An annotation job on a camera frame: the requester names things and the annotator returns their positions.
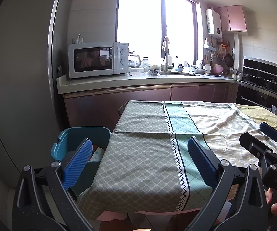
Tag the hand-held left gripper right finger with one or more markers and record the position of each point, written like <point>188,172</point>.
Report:
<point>202,162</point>

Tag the grey refrigerator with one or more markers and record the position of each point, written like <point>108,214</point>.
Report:
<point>20,77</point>

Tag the pale plate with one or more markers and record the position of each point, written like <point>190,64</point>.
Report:
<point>59,71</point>

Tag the blue patterned bowl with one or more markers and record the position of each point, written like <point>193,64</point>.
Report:
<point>154,72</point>

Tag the patterned tablecloth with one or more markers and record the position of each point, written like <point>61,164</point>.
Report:
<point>140,149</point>

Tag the clear plastic container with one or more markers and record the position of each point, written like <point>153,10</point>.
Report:
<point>136,70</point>

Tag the blue plastic bin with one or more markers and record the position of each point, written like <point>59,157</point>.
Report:
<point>75,137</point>

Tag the white water heater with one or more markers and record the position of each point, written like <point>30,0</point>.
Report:
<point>214,22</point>

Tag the yellow cloth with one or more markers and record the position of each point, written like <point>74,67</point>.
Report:
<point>261,114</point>

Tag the white microwave oven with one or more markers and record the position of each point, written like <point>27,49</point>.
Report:
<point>92,60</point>

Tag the black integrated stove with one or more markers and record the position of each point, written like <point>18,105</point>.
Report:
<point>261,84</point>

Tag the pink pot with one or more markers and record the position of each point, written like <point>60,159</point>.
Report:
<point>217,69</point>

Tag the glass kettle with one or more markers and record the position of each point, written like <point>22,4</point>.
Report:
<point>134,60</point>

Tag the large kitchen window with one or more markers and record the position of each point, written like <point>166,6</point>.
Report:
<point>138,16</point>

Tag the steel pot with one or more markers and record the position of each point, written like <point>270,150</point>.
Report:
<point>238,74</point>

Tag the pink wall cabinet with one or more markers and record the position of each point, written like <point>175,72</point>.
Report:
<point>232,18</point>

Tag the steel kitchen sink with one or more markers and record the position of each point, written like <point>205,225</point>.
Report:
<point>177,73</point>

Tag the ceramic jar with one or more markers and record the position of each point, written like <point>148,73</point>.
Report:
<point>145,61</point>

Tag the white hook ornament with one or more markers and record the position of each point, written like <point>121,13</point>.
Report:
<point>79,39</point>

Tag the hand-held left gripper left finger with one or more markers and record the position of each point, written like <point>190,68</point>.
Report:
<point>77,164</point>

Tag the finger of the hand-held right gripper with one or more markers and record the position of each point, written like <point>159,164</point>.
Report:
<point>271,131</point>
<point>252,143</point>

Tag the wall utensil rack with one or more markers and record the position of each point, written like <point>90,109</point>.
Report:
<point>216,49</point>

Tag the brown kitchen counter cabinet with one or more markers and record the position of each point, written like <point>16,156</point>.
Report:
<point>128,96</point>

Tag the white perforated spoon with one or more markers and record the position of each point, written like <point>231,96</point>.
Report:
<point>207,68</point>

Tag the steel sink faucet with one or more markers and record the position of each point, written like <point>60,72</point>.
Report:
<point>167,62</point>

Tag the dark frying pan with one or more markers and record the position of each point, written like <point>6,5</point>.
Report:
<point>229,60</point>

